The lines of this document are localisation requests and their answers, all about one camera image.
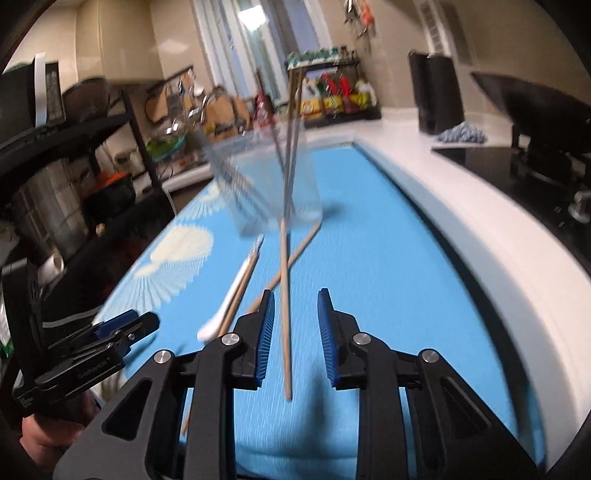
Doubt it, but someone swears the white wall vent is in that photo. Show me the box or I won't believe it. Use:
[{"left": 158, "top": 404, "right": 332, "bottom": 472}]
[{"left": 417, "top": 0, "right": 477, "bottom": 66}]

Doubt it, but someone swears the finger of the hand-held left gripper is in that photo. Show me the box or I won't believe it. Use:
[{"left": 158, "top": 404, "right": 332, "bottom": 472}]
[
  {"left": 68, "top": 331, "right": 140, "bottom": 366},
  {"left": 93, "top": 309, "right": 161, "bottom": 343}
]

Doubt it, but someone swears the blue white dishcloth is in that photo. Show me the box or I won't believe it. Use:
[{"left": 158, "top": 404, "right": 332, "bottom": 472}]
[{"left": 436, "top": 123, "right": 486, "bottom": 144}]

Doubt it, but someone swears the blue patterned tablecloth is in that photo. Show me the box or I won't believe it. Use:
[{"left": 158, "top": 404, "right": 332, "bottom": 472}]
[{"left": 88, "top": 138, "right": 518, "bottom": 480}]

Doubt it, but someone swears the green bowl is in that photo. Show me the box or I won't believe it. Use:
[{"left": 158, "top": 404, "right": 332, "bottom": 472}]
[{"left": 145, "top": 136, "right": 188, "bottom": 163}]

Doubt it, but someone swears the large stainless steel pot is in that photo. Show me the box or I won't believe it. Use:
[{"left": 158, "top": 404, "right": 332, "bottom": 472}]
[{"left": 11, "top": 161, "right": 89, "bottom": 260}]

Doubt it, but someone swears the black metal shelf rack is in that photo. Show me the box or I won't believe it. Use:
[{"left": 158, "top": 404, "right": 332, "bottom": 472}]
[{"left": 0, "top": 60, "right": 177, "bottom": 278}]

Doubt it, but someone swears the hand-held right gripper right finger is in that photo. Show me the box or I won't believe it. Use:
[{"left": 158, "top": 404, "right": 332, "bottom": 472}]
[{"left": 317, "top": 288, "right": 542, "bottom": 480}]

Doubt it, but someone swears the orange handled kitchen tool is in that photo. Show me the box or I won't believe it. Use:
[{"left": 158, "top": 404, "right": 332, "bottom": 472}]
[{"left": 359, "top": 0, "right": 376, "bottom": 41}]

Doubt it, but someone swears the window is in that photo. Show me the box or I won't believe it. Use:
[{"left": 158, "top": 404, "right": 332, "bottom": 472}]
[{"left": 194, "top": 0, "right": 331, "bottom": 100}]

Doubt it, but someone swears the brown bowl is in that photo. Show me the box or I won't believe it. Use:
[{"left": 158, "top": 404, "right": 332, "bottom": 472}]
[{"left": 62, "top": 78, "right": 112, "bottom": 123}]

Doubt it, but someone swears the black gas stove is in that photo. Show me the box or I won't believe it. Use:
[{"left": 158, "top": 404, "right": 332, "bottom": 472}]
[{"left": 431, "top": 137, "right": 591, "bottom": 261}]

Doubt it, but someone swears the white ceramic spoon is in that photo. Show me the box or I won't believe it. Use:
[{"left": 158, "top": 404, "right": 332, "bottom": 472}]
[{"left": 198, "top": 233, "right": 265, "bottom": 342}]

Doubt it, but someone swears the black electric kettle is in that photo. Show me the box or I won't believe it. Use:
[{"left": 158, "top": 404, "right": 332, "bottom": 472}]
[{"left": 408, "top": 51, "right": 465, "bottom": 136}]

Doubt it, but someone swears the black cooking pot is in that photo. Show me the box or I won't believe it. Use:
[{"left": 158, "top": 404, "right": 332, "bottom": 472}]
[{"left": 85, "top": 172, "right": 138, "bottom": 223}]

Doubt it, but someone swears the clear plastic utensil container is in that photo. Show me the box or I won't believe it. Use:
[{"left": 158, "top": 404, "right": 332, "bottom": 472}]
[{"left": 201, "top": 117, "right": 324, "bottom": 238}]

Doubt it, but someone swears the row of spice jars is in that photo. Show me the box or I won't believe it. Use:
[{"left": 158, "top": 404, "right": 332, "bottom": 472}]
[{"left": 287, "top": 46, "right": 354, "bottom": 65}]

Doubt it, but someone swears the yellow oil bottle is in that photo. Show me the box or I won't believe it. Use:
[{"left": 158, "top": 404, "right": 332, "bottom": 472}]
[{"left": 299, "top": 78, "right": 325, "bottom": 117}]

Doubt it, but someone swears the black wok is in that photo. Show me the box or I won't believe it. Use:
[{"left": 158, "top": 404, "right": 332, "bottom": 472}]
[{"left": 470, "top": 71, "right": 591, "bottom": 154}]

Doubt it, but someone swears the red dish soap bottle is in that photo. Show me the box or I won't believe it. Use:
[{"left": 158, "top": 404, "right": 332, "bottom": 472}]
[{"left": 253, "top": 89, "right": 274, "bottom": 131}]

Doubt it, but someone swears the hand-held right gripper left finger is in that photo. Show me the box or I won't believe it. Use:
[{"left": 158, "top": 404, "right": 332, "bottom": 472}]
[{"left": 53, "top": 289, "right": 277, "bottom": 480}]

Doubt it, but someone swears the person's left hand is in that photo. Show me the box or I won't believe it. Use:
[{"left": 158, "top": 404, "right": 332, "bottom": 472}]
[{"left": 19, "top": 410, "right": 95, "bottom": 472}]

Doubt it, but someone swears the black spice rack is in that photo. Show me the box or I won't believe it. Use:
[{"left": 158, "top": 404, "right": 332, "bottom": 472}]
[{"left": 285, "top": 46, "right": 383, "bottom": 121}]

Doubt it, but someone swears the white tape roll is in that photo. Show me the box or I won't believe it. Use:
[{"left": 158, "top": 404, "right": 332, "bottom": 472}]
[{"left": 39, "top": 252, "right": 66, "bottom": 278}]

